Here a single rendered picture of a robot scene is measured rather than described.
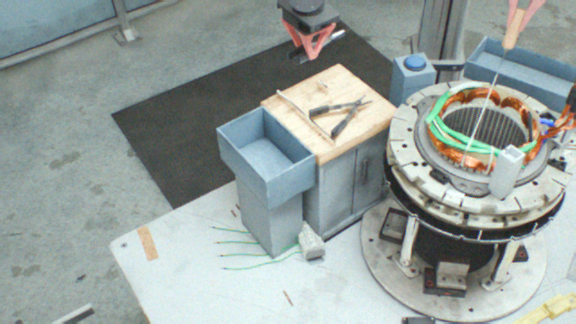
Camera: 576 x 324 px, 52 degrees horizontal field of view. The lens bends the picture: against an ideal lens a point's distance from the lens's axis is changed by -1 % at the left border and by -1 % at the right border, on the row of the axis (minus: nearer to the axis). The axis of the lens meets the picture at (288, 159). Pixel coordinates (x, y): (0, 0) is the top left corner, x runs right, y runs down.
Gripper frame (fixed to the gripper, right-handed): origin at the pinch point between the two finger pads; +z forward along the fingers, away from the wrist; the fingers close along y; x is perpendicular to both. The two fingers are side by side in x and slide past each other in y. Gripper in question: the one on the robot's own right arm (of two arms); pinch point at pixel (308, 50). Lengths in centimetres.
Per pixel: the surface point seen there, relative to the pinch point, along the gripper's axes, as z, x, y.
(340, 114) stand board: 11.9, 2.5, 7.1
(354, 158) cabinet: 19.3, 1.8, 12.4
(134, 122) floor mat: 116, 5, -132
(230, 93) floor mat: 115, 50, -122
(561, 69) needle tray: 13, 49, 24
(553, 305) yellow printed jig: 39, 19, 53
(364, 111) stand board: 11.9, 6.8, 9.2
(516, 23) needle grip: -15.1, 15.4, 30.0
